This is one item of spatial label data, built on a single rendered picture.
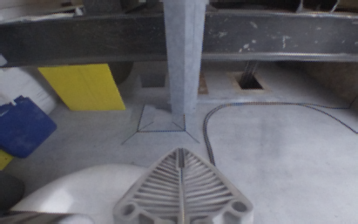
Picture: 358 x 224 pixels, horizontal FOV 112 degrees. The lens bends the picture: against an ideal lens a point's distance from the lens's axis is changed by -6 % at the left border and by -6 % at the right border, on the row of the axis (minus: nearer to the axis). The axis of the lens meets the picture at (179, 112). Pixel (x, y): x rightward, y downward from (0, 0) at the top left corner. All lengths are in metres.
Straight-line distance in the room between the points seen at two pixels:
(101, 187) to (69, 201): 0.12
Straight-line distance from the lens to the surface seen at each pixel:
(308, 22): 1.17
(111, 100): 1.17
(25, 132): 1.25
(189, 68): 0.82
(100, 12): 0.97
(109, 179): 0.47
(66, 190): 0.54
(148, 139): 0.93
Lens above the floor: 0.76
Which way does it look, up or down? 45 degrees down
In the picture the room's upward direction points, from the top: 2 degrees counter-clockwise
